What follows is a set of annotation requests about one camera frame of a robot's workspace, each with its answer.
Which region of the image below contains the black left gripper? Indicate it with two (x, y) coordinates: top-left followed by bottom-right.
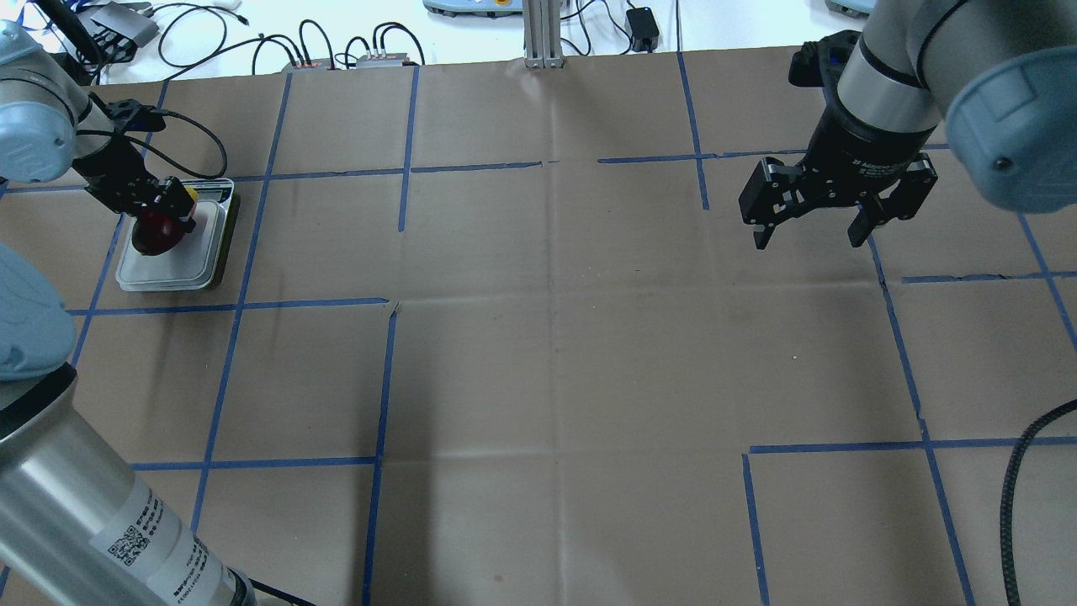
(84, 139), (197, 232)

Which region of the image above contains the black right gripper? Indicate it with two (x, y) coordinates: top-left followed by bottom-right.
(738, 105), (938, 250)

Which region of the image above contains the red yellow mango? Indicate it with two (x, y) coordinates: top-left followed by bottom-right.
(130, 187), (197, 257)

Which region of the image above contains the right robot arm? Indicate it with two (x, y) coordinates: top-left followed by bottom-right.
(738, 1), (1076, 250)

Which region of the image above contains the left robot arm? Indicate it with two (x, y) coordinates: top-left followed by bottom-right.
(1, 20), (257, 605)

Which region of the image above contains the silver digital kitchen scale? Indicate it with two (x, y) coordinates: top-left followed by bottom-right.
(114, 178), (240, 292)

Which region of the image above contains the grey usb hub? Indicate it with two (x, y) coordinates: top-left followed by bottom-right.
(353, 53), (418, 69)
(281, 58), (333, 73)

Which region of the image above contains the black power adapter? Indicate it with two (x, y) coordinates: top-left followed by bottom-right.
(624, 8), (661, 53)

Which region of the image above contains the blue teach pendant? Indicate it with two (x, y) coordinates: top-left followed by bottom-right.
(422, 0), (523, 19)

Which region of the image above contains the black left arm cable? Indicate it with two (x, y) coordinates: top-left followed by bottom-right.
(80, 109), (230, 181)

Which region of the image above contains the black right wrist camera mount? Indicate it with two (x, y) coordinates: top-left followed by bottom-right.
(788, 29), (861, 104)

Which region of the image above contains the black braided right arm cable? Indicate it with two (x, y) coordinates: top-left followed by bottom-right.
(1001, 400), (1077, 606)

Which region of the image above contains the aluminium frame post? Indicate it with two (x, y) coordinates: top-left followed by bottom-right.
(522, 0), (563, 69)

